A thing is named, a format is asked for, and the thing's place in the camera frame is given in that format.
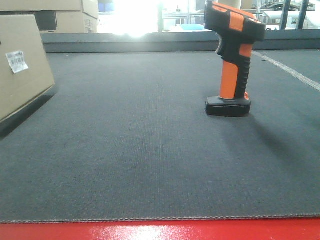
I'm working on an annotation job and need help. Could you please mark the orange black barcode scanner gun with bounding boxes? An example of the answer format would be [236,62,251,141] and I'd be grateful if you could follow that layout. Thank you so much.
[204,0,266,117]

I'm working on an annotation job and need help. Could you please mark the brown cardboard package box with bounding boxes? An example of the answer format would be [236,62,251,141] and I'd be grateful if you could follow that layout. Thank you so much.
[0,15,55,122]

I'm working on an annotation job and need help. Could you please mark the upper stacked cardboard box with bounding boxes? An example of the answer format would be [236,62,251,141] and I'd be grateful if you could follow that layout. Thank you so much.
[0,0,99,19]

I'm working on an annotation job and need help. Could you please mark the stacked cardboard box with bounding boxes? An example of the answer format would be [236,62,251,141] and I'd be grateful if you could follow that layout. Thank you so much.
[33,10,98,34]
[0,0,99,19]

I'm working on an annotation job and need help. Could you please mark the lower stacked cardboard box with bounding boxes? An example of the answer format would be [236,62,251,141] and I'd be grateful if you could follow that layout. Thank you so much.
[33,10,98,34]

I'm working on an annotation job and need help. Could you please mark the dark grey fabric mat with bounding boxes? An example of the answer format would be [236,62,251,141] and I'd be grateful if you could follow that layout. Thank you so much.
[0,50,320,223]

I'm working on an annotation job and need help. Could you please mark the white barcode shipping label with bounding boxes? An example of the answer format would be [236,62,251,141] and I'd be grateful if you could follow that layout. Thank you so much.
[5,50,29,74]

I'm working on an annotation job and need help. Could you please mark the dark raised conveyor edge rail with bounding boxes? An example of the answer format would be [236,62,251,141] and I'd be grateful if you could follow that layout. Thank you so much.
[41,29,320,53]

